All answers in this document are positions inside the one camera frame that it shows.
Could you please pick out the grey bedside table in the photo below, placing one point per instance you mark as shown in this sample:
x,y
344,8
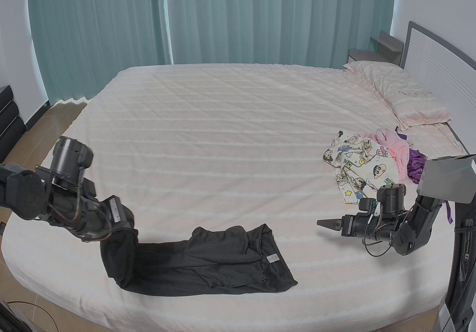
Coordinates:
x,y
373,56

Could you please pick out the bed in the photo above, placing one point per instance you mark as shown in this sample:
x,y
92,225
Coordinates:
x,y
204,137

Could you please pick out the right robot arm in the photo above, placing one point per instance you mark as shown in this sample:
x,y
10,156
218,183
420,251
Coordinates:
x,y
450,178

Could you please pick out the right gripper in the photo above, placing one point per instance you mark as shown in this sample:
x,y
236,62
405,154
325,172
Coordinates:
x,y
353,226

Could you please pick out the purple garment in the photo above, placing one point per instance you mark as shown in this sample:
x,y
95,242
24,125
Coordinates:
x,y
415,169

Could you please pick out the black T-shirt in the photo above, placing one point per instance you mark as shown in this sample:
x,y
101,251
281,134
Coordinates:
x,y
223,267

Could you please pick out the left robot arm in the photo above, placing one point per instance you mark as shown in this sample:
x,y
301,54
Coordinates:
x,y
22,193

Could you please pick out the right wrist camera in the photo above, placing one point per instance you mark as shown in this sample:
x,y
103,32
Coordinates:
x,y
366,207

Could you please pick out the black chest of drawers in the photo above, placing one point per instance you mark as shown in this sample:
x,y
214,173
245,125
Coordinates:
x,y
11,118

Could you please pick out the pale pink pillow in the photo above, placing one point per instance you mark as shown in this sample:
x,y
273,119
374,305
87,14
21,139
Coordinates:
x,y
405,92

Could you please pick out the blue-green curtain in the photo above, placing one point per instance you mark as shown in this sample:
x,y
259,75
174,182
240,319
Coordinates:
x,y
100,18
279,7

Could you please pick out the white printed pyjama top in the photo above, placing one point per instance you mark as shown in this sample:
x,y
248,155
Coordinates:
x,y
357,167

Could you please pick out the pink garment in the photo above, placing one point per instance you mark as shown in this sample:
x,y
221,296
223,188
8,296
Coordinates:
x,y
396,148

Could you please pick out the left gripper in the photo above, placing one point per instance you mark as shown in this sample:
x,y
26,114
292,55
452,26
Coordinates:
x,y
108,219

